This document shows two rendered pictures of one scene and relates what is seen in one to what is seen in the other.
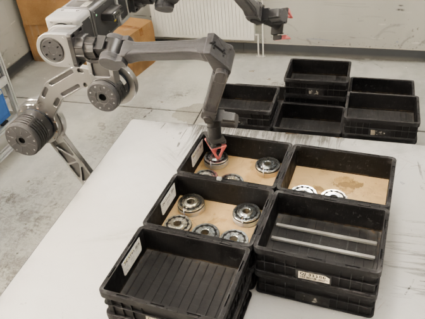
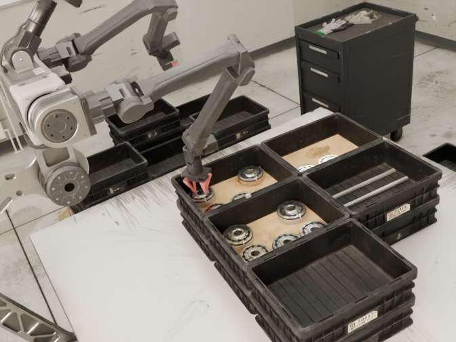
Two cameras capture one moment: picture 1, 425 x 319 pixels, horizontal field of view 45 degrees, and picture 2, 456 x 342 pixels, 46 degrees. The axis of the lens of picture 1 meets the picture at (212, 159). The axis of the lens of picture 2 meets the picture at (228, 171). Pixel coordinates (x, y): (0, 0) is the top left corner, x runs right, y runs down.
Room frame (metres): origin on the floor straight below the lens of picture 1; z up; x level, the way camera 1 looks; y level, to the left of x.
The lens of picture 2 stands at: (0.48, 1.11, 2.03)
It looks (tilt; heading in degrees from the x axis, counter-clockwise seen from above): 33 degrees down; 314
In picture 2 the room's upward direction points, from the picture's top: 9 degrees counter-clockwise
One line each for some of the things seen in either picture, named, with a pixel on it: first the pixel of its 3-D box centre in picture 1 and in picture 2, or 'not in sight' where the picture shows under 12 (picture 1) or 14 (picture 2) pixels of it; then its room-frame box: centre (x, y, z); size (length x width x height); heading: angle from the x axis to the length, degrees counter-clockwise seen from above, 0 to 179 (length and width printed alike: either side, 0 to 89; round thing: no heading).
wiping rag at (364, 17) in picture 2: not in sight; (362, 15); (2.07, -1.98, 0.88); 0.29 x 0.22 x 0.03; 71
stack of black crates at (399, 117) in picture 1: (377, 139); (233, 144); (2.43, -0.98, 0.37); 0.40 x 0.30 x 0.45; 71
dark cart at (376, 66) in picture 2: not in sight; (354, 85); (2.07, -1.86, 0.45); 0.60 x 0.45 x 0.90; 71
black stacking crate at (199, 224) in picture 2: (236, 169); (235, 190); (1.63, -0.09, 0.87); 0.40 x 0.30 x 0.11; 67
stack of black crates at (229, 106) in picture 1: (244, 127); (114, 197); (2.69, -0.22, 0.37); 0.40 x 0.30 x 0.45; 71
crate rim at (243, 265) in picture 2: (209, 208); (275, 219); (1.36, 0.03, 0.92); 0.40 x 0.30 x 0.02; 67
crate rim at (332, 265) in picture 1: (322, 230); (370, 176); (1.20, -0.34, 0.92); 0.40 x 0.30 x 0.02; 67
